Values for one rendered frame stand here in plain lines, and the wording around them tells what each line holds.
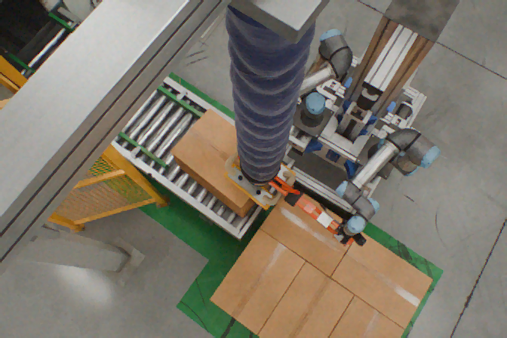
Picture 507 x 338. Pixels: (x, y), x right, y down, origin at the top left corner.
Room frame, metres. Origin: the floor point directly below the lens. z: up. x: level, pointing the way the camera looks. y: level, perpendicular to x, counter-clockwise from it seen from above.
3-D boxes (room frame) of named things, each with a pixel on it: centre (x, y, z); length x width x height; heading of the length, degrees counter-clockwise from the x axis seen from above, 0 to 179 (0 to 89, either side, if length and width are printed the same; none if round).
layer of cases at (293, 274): (-0.01, -0.47, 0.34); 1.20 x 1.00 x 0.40; 56
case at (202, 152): (0.82, 0.20, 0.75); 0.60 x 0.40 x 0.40; 52
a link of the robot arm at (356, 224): (0.30, -0.49, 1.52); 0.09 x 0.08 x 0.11; 137
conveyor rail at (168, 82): (1.54, 0.70, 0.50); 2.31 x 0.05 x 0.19; 56
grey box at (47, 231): (0.28, 1.05, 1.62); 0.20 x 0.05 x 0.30; 56
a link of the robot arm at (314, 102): (1.07, -0.35, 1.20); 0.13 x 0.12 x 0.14; 25
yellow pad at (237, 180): (0.58, 0.04, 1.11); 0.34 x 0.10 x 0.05; 51
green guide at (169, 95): (1.70, 1.03, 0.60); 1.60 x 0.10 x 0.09; 56
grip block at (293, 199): (0.50, -0.22, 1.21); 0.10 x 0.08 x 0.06; 141
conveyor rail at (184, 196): (1.01, 1.07, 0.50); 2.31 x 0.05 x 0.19; 56
